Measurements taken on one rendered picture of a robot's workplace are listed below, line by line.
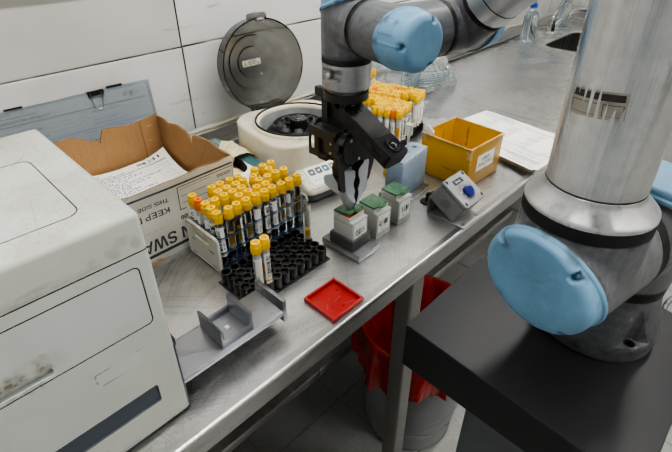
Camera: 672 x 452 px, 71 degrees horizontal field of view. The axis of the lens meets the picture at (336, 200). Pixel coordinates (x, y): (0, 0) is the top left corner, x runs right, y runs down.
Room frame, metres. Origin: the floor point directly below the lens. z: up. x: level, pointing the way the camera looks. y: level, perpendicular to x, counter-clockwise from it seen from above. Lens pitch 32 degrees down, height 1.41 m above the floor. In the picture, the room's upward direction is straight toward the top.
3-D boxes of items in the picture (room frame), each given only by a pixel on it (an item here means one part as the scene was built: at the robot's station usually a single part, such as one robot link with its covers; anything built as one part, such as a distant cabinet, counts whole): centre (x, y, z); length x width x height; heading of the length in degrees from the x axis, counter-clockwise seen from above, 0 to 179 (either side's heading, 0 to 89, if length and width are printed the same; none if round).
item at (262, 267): (0.63, 0.10, 0.93); 0.17 x 0.09 x 0.11; 136
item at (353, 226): (0.70, -0.03, 0.92); 0.05 x 0.04 x 0.06; 48
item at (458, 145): (0.99, -0.29, 0.93); 0.13 x 0.13 x 0.10; 43
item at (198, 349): (0.45, 0.17, 0.92); 0.21 x 0.07 x 0.05; 136
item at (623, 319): (0.46, -0.35, 0.99); 0.15 x 0.15 x 0.10
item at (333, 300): (0.56, 0.00, 0.88); 0.07 x 0.07 x 0.01; 46
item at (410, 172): (0.89, -0.15, 0.92); 0.10 x 0.07 x 0.10; 142
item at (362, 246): (0.70, -0.03, 0.89); 0.09 x 0.05 x 0.04; 48
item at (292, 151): (1.01, 0.08, 0.94); 0.30 x 0.24 x 0.12; 37
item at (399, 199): (0.80, -0.12, 0.91); 0.05 x 0.04 x 0.07; 46
